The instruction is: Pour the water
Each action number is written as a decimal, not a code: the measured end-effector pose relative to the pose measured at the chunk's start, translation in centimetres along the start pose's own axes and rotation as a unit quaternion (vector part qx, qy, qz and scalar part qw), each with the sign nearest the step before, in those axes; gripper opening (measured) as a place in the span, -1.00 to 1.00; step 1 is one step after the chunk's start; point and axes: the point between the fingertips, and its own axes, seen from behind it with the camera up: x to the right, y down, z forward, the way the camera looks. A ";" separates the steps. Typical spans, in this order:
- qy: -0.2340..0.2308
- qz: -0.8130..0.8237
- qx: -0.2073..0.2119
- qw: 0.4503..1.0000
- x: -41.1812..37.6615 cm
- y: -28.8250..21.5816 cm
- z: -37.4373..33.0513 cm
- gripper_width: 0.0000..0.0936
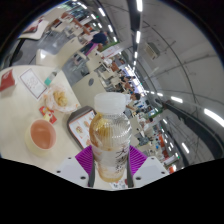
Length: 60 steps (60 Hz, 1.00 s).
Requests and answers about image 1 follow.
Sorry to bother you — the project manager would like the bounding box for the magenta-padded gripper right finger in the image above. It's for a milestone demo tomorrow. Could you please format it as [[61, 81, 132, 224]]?
[[127, 145, 170, 188]]

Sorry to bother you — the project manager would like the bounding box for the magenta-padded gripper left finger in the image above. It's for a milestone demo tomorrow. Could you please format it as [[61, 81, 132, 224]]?
[[54, 144, 98, 189]]

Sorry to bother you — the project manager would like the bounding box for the clear tea bottle white cap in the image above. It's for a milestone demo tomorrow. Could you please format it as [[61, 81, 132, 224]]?
[[89, 92, 133, 183]]

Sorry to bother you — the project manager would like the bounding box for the dark food tray paper liner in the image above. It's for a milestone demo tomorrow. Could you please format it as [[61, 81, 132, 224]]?
[[66, 105, 98, 151]]

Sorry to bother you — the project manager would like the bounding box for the pale yellow cup pink inside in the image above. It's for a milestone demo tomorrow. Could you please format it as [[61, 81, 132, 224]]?
[[24, 118, 58, 158]]

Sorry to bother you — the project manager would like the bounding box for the red sauce packet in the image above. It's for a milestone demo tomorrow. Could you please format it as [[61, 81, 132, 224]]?
[[38, 105, 58, 125]]

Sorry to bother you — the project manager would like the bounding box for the plastic bag of fried food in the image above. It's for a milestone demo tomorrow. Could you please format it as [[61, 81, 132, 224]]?
[[43, 84, 81, 114]]

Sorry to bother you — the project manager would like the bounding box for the beige chair with round logo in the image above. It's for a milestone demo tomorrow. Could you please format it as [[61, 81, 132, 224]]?
[[71, 71, 108, 108]]

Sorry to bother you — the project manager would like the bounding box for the white framed card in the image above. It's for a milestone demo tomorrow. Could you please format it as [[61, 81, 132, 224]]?
[[19, 68, 48, 100]]

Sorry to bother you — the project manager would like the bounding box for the small red box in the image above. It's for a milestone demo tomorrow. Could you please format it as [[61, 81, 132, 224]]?
[[0, 69, 16, 92]]

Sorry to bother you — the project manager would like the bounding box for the ceiling air conditioner unit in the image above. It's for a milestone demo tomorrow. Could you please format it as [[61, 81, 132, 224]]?
[[144, 41, 161, 61]]

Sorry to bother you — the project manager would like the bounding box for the ceiling light strips group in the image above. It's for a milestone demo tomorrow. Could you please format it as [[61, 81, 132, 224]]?
[[78, 0, 224, 174]]

